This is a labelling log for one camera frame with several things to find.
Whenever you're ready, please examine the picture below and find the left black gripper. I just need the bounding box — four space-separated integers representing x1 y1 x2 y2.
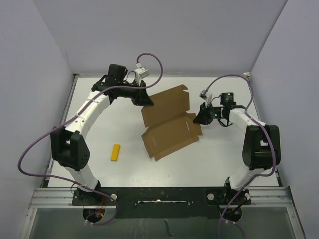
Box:
118 79 154 106

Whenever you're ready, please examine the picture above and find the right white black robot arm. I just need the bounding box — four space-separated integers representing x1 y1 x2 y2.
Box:
193 91 281 204

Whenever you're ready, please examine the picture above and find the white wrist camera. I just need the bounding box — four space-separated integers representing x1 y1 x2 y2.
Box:
199 90 212 108
134 62 150 86

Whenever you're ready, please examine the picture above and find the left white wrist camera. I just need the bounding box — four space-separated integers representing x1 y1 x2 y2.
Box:
134 62 150 86

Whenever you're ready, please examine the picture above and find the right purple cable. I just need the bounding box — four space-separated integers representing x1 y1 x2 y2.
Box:
217 74 278 239

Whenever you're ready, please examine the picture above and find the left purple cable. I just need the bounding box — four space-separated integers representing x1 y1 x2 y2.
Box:
17 53 164 226

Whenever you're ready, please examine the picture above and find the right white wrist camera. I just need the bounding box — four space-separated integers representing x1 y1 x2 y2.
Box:
199 90 212 108

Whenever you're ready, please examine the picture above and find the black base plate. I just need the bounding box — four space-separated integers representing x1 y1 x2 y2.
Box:
72 187 251 222

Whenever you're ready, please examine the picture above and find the purple cable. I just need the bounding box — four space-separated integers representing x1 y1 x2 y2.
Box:
17 53 164 226
217 74 278 239

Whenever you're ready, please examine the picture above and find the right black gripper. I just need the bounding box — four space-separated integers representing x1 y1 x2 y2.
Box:
193 101 223 125

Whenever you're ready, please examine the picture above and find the brown cardboard box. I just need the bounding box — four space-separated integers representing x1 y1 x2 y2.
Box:
141 85 202 161

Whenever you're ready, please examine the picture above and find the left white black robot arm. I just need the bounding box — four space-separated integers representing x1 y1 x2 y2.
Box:
50 63 153 205

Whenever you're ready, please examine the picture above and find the yellow rectangular block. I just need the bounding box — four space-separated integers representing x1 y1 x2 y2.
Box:
110 144 120 161

